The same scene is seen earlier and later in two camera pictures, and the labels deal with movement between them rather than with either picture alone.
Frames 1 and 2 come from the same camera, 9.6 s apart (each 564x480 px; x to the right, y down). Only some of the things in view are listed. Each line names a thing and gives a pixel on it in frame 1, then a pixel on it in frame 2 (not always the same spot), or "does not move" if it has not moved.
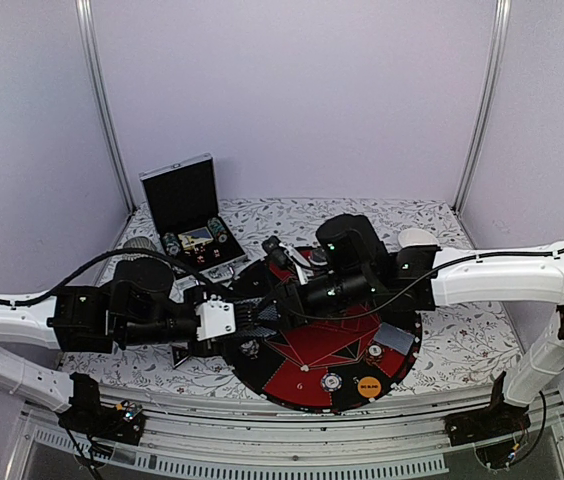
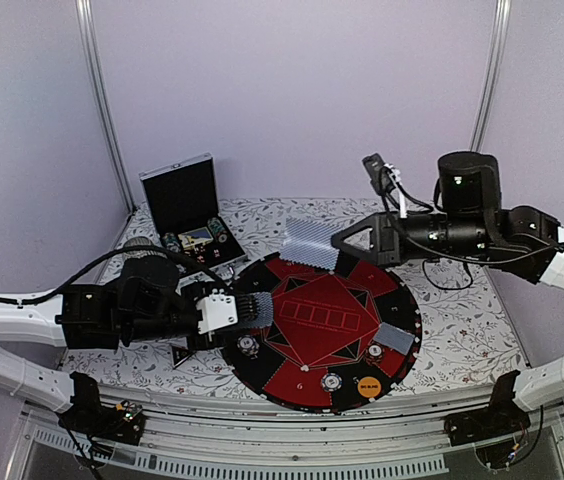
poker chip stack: (331, 382) does not move
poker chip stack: (250, 348) does not move
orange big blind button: (369, 386) does not move
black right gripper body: (352, 289) -> (461, 236)
